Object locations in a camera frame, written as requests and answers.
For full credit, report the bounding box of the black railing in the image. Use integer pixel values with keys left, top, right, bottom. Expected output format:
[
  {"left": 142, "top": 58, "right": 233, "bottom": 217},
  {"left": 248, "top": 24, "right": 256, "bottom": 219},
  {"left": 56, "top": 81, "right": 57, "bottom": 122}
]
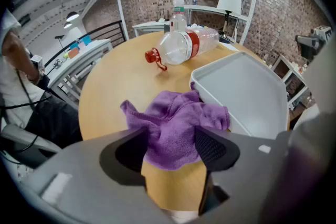
[{"left": 44, "top": 20, "right": 127, "bottom": 68}]

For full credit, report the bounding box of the grey tray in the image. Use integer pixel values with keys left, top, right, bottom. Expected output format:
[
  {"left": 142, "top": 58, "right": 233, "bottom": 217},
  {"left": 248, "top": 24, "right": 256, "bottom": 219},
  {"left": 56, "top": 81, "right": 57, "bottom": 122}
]
[{"left": 189, "top": 51, "right": 289, "bottom": 140}]

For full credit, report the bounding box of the purple cloth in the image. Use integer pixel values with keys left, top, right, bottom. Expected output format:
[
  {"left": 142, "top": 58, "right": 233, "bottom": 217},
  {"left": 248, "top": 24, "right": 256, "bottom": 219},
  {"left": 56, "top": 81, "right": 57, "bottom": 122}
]
[{"left": 120, "top": 81, "right": 231, "bottom": 172}]

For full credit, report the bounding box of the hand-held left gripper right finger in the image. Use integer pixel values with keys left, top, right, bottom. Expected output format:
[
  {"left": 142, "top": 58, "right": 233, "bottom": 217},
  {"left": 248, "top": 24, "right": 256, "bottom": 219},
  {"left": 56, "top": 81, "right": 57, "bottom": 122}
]
[{"left": 194, "top": 125, "right": 292, "bottom": 224}]

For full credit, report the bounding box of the large clear bottle red label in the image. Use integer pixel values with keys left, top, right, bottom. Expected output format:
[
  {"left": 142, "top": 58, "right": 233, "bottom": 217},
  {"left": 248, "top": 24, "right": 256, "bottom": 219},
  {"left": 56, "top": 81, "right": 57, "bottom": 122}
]
[{"left": 144, "top": 28, "right": 221, "bottom": 71}]

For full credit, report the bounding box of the small clear bottle green label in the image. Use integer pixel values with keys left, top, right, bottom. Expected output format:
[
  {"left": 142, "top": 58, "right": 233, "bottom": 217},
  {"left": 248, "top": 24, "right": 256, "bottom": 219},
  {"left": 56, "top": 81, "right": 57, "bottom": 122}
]
[{"left": 170, "top": 0, "right": 188, "bottom": 33}]

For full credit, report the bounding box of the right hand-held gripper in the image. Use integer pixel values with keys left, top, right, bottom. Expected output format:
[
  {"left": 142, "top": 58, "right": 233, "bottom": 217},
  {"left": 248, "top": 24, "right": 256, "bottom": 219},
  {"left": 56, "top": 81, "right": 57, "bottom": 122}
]
[{"left": 295, "top": 25, "right": 333, "bottom": 61}]

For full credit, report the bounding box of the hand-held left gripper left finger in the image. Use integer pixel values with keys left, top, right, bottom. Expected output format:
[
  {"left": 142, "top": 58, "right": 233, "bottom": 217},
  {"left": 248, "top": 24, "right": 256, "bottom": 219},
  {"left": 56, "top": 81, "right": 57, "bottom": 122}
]
[{"left": 26, "top": 126, "right": 170, "bottom": 224}]

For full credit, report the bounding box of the small white desk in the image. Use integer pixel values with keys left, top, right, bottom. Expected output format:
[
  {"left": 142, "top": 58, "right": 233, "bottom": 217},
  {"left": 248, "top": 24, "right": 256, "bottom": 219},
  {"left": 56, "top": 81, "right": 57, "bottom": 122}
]
[{"left": 132, "top": 20, "right": 173, "bottom": 38}]

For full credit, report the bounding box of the long white desk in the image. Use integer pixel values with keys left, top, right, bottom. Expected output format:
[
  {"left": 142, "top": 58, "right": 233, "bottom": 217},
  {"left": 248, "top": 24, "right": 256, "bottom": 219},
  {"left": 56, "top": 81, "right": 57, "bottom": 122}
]
[{"left": 47, "top": 39, "right": 113, "bottom": 109}]

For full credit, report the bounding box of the black router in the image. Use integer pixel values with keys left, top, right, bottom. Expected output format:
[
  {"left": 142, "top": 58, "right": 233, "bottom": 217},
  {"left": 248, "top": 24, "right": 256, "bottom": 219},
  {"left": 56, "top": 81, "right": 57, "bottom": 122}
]
[{"left": 156, "top": 9, "right": 171, "bottom": 22}]

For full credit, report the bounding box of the white side rack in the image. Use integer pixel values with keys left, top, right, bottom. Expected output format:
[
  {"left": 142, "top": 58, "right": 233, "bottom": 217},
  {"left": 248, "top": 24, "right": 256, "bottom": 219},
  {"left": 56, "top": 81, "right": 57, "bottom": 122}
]
[{"left": 271, "top": 55, "right": 316, "bottom": 111}]

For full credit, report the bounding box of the grey office chair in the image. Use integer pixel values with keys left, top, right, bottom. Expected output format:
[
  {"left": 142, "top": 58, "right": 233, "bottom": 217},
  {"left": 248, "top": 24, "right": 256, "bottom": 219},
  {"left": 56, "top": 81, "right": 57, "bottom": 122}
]
[{"left": 0, "top": 123, "right": 61, "bottom": 169}]

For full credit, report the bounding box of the blue box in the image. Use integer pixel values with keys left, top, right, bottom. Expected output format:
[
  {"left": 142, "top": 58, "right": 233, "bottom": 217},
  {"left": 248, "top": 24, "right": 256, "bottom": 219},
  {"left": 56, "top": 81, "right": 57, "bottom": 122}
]
[{"left": 78, "top": 35, "right": 92, "bottom": 47}]

